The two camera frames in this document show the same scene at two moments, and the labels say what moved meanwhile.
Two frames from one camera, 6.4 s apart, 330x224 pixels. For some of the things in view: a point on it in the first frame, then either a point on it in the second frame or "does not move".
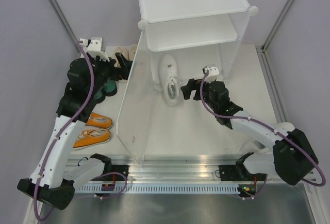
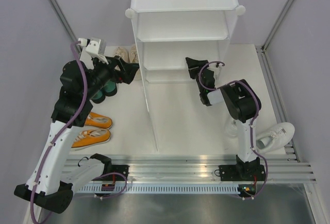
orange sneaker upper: x=98 y=120 does not move
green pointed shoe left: x=100 y=97 does not move
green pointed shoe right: x=111 y=88 does not move
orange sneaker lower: x=89 y=137 does not move
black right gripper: x=192 y=84 to x=192 y=65
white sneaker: x=168 y=72 to x=231 y=128
